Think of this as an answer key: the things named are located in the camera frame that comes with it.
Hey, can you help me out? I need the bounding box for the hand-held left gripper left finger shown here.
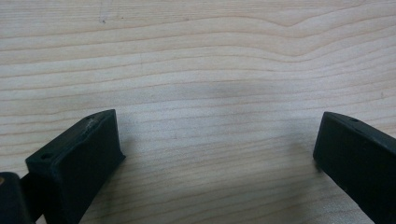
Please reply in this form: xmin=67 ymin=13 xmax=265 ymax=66
xmin=25 ymin=108 xmax=126 ymax=224

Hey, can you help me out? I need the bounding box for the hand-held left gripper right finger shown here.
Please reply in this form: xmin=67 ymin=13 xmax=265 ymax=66
xmin=313 ymin=111 xmax=396 ymax=224

